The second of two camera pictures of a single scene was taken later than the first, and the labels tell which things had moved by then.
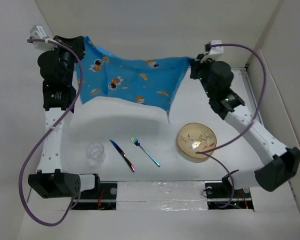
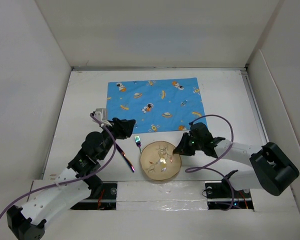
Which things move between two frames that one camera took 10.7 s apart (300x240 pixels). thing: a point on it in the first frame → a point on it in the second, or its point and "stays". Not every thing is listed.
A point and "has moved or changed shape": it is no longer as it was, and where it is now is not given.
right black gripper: x=195 y=64 → x=182 y=148
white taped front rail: x=161 y=196 stays
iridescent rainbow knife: x=122 y=153 stays
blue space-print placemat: x=155 y=82 → x=155 y=105
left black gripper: x=75 y=43 → x=122 y=128
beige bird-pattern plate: x=195 y=137 has moved or changed shape
